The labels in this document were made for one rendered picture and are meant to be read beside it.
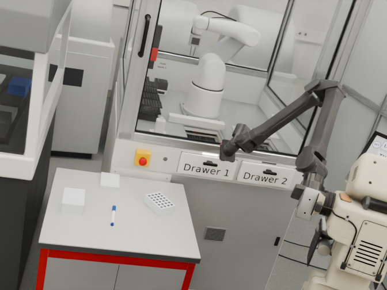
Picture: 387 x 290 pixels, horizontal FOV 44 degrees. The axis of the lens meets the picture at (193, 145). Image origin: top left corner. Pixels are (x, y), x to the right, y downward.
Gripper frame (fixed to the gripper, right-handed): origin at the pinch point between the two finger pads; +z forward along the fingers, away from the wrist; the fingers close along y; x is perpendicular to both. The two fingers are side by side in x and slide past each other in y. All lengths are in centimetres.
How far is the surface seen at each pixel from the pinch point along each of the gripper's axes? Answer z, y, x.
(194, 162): 12.0, -0.9, 10.3
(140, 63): -18, 31, 46
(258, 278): 62, -48, -45
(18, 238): 32, -44, 87
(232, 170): 12.8, -1.5, -9.6
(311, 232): 138, 1, -119
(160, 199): 3.0, -24.0, 27.3
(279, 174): 11.9, -0.3, -34.9
